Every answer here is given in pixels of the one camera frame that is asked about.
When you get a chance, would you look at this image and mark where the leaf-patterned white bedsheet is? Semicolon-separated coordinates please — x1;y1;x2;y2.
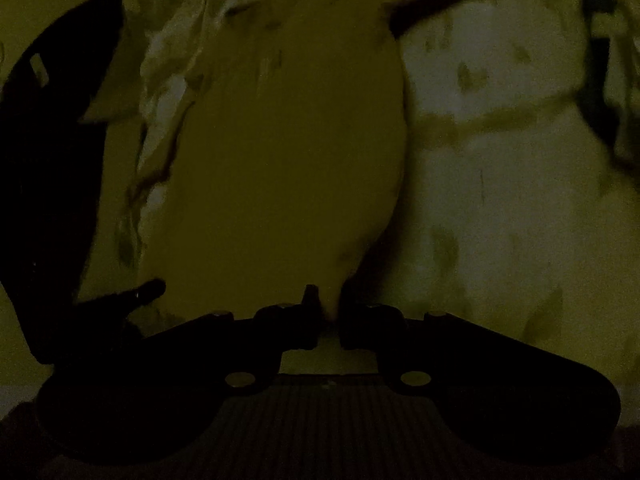
79;0;639;427

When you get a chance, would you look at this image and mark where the plain beige small garment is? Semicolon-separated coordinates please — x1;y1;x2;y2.
140;0;407;321

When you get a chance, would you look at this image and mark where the dark round object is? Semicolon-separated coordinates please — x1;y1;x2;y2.
0;0;166;366

